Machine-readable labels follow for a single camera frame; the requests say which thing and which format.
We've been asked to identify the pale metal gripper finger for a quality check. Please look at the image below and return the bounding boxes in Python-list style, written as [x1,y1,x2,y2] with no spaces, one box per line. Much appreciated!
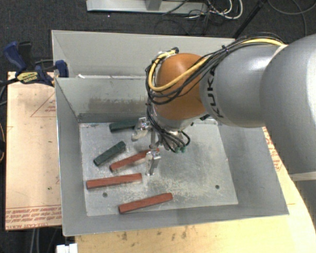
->
[145,152,154,176]
[150,151,162,177]

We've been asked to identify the dark green flat block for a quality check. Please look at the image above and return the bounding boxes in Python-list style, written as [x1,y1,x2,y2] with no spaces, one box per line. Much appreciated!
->
[108,119,139,133]
[93,140,127,167]

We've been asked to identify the red-brown flat block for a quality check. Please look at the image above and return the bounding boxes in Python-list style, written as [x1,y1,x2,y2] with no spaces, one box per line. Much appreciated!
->
[85,172,143,190]
[109,148,160,172]
[117,192,174,215]

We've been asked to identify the grey metal bin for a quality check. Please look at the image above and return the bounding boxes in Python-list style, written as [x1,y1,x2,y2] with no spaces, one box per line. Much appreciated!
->
[51,30,290,237]

